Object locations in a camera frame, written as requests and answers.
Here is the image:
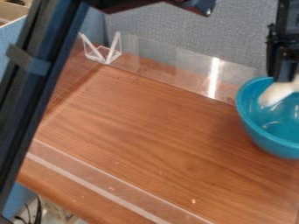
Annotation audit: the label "clear acrylic front barrier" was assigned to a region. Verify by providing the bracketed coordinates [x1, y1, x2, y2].
[26, 140, 212, 224]

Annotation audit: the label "dark overhead robot link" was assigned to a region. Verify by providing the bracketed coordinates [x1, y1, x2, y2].
[86, 0, 218, 18]

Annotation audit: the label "clear acrylic barrier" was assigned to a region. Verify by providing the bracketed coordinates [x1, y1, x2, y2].
[26, 140, 212, 224]
[112, 32, 264, 104]

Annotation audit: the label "dark vertical foreground post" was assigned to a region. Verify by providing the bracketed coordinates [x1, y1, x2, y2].
[0, 0, 89, 215]

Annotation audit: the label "blue plastic bowl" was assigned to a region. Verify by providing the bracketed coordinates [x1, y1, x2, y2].
[236, 77, 299, 159]

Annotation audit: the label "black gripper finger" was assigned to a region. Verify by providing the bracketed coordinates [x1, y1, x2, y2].
[276, 48, 299, 82]
[265, 45, 277, 77]

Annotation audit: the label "wooden shelf unit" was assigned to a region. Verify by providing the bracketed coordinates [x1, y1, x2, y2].
[0, 0, 33, 28]

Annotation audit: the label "white plush mushroom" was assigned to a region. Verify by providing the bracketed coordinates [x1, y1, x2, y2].
[257, 74, 299, 107]

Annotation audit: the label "clear acrylic corner bracket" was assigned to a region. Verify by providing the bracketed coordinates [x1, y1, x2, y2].
[78, 31, 122, 65]

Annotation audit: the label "clear acrylic back barrier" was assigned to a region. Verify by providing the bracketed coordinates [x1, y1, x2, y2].
[112, 32, 264, 104]

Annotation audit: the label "black floor cables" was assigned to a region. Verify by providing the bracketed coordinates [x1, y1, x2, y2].
[0, 195, 44, 224]

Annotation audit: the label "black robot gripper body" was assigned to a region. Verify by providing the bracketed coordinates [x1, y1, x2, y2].
[265, 0, 299, 49]

